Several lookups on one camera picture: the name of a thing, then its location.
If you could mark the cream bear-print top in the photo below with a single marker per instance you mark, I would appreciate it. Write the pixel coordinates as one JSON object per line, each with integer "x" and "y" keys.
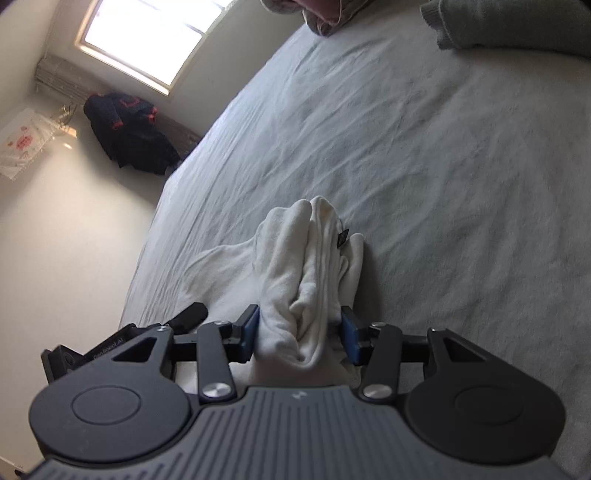
{"x": 295, "y": 277}

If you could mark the window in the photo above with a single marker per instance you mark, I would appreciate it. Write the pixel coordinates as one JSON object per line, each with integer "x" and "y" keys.
{"x": 152, "y": 37}

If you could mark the dark hanging jacket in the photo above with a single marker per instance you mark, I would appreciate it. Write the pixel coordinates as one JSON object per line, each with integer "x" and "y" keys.
{"x": 131, "y": 134}

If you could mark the folded grey pink quilt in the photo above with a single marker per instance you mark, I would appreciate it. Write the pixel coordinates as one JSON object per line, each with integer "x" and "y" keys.
{"x": 323, "y": 28}

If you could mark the white wall hanging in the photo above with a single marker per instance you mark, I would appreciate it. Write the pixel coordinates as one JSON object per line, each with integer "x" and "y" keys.
{"x": 25, "y": 143}

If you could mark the metal coat hooks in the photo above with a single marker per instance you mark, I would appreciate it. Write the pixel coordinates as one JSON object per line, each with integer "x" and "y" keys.
{"x": 68, "y": 113}

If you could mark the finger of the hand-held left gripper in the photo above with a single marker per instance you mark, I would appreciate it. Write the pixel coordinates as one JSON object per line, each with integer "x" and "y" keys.
{"x": 191, "y": 316}

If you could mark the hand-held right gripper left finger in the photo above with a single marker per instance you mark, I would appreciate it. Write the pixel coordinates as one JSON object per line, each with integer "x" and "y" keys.
{"x": 251, "y": 332}

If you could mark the folded grey knit garment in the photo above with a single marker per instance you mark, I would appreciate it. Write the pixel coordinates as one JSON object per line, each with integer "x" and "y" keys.
{"x": 508, "y": 23}

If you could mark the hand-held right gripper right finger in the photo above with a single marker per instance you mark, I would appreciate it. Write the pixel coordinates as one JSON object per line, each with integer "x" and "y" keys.
{"x": 349, "y": 339}

